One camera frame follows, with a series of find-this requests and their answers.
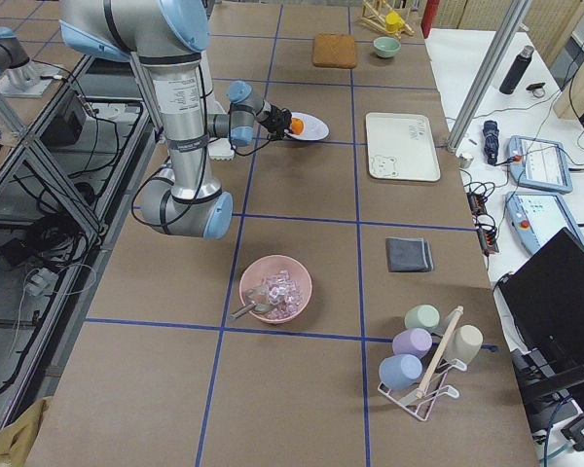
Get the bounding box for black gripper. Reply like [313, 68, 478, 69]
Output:
[258, 105, 292, 135]

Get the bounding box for orange fruit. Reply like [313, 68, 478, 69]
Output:
[289, 117, 305, 135]

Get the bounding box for white round plate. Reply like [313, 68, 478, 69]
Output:
[285, 112, 330, 142]

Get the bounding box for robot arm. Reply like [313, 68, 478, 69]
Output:
[59, 1, 292, 238]

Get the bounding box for cream bear tray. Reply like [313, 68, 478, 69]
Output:
[365, 112, 441, 182]

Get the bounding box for wooden cutting board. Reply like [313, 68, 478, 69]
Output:
[311, 33, 357, 69]

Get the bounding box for green bowl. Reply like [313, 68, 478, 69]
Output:
[373, 36, 401, 59]

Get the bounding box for wooden mug rack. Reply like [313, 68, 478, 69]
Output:
[360, 0, 415, 39]

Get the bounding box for yellow mug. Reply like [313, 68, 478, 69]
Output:
[384, 12, 406, 35]

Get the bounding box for pink bowl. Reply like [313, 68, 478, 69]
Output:
[232, 255, 312, 324]

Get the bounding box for clear ice cubes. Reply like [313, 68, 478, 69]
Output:
[258, 269, 304, 320]

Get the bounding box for metal scoop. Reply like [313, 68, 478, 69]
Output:
[231, 287, 274, 320]

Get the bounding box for grey folded cloth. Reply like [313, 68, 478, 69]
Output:
[385, 237, 434, 272]

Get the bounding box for small metal cylinder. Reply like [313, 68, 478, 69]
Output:
[458, 152, 474, 169]

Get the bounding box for black power strip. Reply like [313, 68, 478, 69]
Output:
[466, 193, 499, 257]

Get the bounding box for green cup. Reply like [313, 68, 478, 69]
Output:
[404, 304, 440, 333]

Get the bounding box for black water bottle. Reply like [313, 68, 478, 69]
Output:
[498, 45, 534, 95]

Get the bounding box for purple cup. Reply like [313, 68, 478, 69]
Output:
[391, 328, 432, 359]

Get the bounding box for far teach pendant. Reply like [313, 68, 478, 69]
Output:
[507, 135, 573, 194]

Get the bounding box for teach pendant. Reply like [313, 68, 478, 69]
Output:
[507, 135, 573, 194]
[505, 192, 584, 255]

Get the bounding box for near teach pendant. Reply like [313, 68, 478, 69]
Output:
[505, 192, 584, 255]

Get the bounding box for blue cup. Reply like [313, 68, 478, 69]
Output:
[379, 354, 422, 390]

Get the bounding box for beige cup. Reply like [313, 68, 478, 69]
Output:
[443, 325, 483, 365]

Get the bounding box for black laptop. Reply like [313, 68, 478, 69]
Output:
[499, 228, 584, 373]

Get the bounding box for white pedestal base plate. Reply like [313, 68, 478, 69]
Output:
[208, 138, 235, 161]

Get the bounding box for white wire cup rack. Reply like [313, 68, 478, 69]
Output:
[378, 305, 468, 421]

